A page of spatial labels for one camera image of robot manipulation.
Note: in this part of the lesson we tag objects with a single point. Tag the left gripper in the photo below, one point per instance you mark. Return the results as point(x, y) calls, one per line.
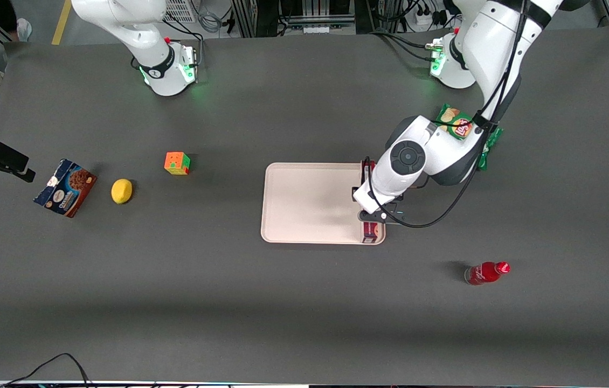
point(354, 194)

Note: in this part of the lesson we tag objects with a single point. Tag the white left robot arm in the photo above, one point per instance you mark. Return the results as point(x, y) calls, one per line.
point(498, 43)

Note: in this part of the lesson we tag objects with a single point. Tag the white vented box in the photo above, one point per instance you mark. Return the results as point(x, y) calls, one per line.
point(180, 9)

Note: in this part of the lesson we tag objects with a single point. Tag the white shoe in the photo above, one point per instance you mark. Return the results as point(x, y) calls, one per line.
point(24, 29)

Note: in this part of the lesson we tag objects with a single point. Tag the aluminium frame rack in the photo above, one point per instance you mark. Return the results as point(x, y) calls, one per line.
point(299, 16)

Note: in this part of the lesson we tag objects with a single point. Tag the yellow lemon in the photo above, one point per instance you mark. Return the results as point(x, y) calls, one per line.
point(122, 191)

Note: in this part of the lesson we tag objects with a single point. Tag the colourful Rubik's cube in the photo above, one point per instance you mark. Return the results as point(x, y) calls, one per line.
point(177, 163)

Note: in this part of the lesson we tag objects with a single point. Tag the green Lays chips bag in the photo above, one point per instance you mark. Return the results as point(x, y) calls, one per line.
point(455, 126)

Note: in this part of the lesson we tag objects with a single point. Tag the red soda bottle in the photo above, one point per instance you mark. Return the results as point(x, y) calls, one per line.
point(485, 273)

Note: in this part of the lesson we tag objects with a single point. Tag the pale pink plastic tray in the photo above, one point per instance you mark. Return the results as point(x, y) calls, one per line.
point(310, 203)

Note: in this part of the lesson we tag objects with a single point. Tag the red cookie box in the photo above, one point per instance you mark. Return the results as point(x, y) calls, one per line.
point(372, 231)

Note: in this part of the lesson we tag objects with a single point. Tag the white power strip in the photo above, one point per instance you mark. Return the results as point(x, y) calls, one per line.
point(427, 19)

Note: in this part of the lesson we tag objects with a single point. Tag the blue chocolate cookie box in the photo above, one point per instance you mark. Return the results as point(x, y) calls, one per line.
point(66, 187)

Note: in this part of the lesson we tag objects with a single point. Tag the dark grey table mat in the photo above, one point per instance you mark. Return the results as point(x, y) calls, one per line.
point(304, 323)

